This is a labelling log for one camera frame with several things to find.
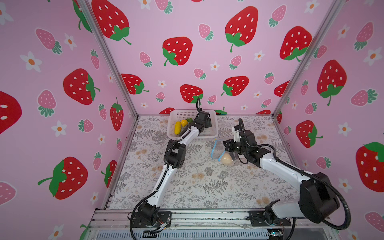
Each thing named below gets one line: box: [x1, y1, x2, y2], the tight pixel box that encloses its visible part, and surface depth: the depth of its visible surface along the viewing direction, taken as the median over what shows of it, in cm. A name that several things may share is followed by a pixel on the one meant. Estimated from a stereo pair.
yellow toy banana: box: [174, 121, 182, 135], surface depth 111 cm
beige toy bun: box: [221, 153, 235, 166], surface depth 92 cm
